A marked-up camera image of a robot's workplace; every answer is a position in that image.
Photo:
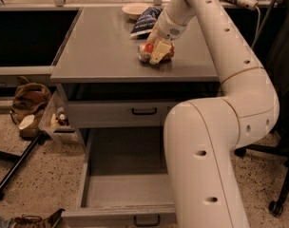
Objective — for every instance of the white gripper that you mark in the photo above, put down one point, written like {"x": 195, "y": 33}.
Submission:
{"x": 168, "y": 28}

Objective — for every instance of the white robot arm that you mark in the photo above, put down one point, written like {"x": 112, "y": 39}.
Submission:
{"x": 200, "y": 134}

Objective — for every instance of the grey drawer cabinet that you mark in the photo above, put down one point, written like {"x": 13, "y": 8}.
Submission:
{"x": 100, "y": 63}

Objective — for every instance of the closed top drawer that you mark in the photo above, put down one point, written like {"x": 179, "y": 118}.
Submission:
{"x": 90, "y": 114}

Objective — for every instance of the open middle drawer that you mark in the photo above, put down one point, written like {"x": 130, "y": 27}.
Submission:
{"x": 124, "y": 180}

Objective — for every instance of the blue chip bag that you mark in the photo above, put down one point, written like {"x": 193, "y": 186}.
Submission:
{"x": 146, "y": 22}

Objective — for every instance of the white bowl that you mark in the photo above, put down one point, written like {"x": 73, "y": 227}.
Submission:
{"x": 134, "y": 10}

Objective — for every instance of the clear plastic bin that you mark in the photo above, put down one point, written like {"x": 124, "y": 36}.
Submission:
{"x": 55, "y": 122}

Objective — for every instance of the brown backpack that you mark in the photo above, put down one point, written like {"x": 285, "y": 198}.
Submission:
{"x": 28, "y": 106}

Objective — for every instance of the black office chair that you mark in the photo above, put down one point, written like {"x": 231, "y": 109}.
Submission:
{"x": 263, "y": 174}

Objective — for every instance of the black metal stand leg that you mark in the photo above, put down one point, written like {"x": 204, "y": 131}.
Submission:
{"x": 17, "y": 161}

